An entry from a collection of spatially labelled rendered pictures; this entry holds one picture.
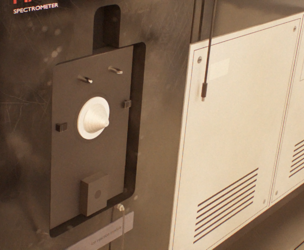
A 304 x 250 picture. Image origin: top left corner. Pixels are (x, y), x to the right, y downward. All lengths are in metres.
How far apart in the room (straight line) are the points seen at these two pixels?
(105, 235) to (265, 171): 0.53
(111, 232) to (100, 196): 0.09
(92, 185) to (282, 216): 0.81
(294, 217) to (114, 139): 0.80
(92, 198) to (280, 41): 0.55
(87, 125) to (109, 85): 0.07
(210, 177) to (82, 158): 0.38
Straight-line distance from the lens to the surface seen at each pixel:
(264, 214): 1.57
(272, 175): 1.45
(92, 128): 0.85
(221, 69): 1.09
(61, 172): 0.86
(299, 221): 1.61
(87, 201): 0.90
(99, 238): 0.96
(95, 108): 0.85
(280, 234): 1.54
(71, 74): 0.81
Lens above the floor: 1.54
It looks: 23 degrees down
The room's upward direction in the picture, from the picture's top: 5 degrees clockwise
